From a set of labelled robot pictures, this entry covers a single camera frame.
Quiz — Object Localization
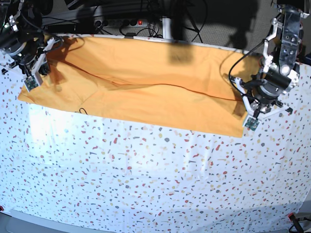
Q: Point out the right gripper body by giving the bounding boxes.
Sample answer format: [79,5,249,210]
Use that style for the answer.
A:
[1,37,59,75]

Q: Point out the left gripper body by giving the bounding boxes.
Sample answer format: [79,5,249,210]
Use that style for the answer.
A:
[229,75,293,121]

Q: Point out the yellow T-shirt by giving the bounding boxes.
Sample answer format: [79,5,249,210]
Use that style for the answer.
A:
[18,37,259,137]

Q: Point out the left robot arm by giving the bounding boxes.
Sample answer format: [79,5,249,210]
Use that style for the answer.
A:
[228,0,311,127]

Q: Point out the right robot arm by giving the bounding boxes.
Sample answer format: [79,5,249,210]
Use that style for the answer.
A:
[0,0,63,76]

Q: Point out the black table clamp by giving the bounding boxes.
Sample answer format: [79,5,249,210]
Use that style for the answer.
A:
[124,33,136,39]

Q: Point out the terrazzo patterned tablecloth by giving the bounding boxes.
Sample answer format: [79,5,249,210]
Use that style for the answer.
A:
[0,65,311,233]

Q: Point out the red clamp bottom right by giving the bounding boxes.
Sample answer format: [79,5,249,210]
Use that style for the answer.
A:
[288,213,304,233]

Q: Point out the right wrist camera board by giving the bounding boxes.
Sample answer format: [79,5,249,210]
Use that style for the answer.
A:
[24,75,43,92]

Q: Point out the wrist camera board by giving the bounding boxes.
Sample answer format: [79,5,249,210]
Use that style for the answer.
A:
[243,115,260,131]
[24,75,43,92]

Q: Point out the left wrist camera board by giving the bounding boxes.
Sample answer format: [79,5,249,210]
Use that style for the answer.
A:
[243,115,260,131]

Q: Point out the power strip with red switch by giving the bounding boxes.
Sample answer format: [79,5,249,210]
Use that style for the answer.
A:
[94,19,148,28]

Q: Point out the white table leg post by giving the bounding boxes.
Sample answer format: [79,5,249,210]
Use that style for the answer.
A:
[162,17,172,40]

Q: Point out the black cables under desk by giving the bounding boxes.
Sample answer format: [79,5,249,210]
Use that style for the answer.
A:
[41,0,209,44]

